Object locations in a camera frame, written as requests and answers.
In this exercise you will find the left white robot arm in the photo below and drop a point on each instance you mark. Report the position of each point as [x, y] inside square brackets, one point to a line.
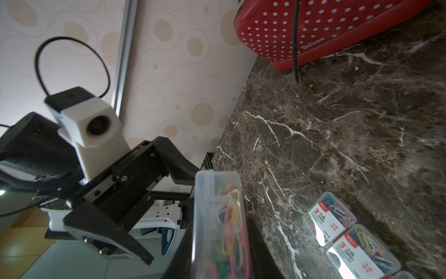
[32, 145]

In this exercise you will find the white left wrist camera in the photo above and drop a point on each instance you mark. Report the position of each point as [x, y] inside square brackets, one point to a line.
[91, 127]

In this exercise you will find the red polka dot toaster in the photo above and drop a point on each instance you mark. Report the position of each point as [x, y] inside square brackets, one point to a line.
[321, 28]

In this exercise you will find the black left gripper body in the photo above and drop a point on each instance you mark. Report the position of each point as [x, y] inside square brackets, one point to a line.
[123, 197]

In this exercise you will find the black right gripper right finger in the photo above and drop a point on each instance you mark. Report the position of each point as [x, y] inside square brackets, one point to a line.
[263, 264]

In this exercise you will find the paper clip box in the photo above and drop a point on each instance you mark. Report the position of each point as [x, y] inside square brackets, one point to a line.
[403, 275]
[358, 254]
[220, 246]
[328, 218]

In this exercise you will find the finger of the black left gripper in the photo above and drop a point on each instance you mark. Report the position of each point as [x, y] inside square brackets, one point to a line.
[178, 167]
[88, 224]

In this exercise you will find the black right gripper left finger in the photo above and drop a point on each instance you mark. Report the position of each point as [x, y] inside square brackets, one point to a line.
[180, 266]

